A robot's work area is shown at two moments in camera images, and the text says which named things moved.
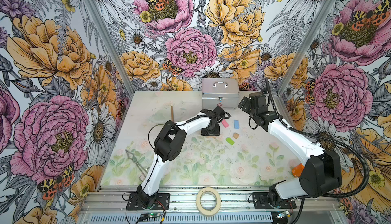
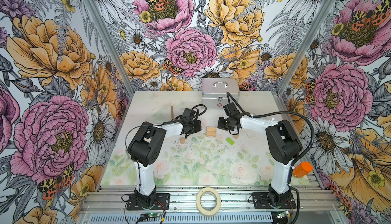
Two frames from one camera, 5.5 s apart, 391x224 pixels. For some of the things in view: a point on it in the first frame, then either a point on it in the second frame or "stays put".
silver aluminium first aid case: [220, 91] stays put
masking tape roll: [203, 211] stays put
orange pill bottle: [297, 170] stays put
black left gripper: [216, 132] to [198, 129]
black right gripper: [245, 107] to [220, 125]
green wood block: [230, 141] stays put
